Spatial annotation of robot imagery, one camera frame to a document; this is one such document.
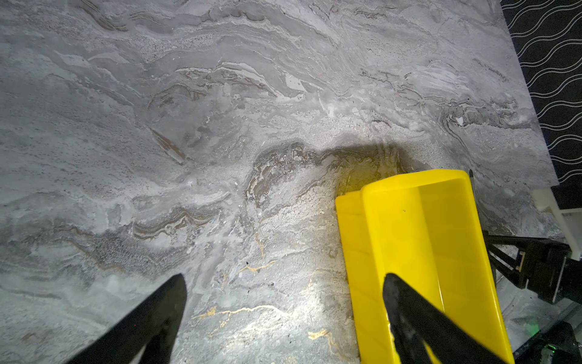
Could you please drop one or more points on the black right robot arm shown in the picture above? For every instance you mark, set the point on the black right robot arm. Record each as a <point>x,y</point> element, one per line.
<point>557,344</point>

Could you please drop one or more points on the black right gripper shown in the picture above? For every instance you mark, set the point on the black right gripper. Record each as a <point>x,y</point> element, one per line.
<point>421,331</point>

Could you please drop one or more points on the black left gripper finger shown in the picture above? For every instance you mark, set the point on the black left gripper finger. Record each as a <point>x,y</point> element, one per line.
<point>149,330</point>

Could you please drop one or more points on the yellow plastic bin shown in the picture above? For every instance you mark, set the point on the yellow plastic bin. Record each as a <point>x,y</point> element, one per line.
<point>423,227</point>

